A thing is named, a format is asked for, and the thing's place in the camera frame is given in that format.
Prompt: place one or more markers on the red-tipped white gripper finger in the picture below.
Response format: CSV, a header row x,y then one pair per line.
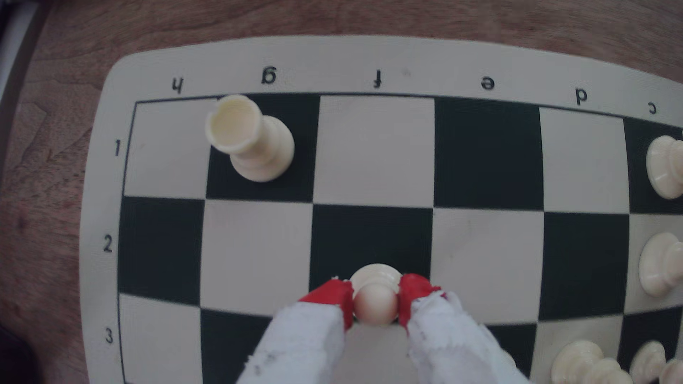
x,y
304,346
448,341

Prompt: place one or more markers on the small white chess pawn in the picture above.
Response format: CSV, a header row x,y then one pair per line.
x,y
376,305

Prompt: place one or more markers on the white chess queen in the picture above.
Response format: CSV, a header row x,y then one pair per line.
x,y
584,365

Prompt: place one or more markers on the white chess rook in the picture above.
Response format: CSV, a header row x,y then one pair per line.
x,y
261,154

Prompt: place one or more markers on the green white chess board mat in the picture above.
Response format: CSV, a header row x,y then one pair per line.
x,y
373,149

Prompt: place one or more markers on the tall white chess king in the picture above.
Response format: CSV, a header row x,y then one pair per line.
x,y
661,265

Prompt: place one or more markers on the white chess bishop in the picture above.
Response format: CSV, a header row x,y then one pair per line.
x,y
667,168

